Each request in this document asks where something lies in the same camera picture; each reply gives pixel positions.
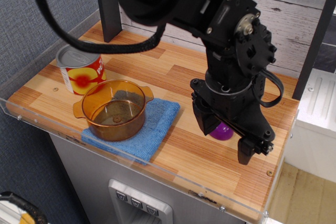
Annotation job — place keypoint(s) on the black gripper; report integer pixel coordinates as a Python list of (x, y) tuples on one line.
[(240, 111)]

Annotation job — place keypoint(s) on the red yellow peach can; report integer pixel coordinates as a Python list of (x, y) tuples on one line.
[(81, 71)]

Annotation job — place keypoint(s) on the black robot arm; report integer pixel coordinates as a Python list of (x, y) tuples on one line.
[(238, 50)]

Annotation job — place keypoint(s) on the purple toy eggplant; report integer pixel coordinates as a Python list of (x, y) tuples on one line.
[(222, 132)]

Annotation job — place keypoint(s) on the blue microfiber cloth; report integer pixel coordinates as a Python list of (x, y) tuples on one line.
[(140, 148)]

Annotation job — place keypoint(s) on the white appliance at right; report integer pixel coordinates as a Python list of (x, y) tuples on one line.
[(311, 145)]

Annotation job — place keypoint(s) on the amber glass pot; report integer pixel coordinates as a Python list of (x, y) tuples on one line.
[(115, 109)]

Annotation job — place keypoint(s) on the grey cabinet with dispenser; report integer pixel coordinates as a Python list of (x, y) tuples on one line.
[(112, 189)]

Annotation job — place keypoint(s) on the yellow black object corner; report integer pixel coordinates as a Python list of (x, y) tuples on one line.
[(15, 209)]

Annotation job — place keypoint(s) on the dark vertical post right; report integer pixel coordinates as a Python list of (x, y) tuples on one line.
[(319, 34)]

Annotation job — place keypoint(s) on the dark vertical post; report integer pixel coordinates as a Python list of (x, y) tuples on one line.
[(110, 18), (319, 34)]

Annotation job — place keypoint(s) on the dark vertical post left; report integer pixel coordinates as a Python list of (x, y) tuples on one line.
[(110, 18)]

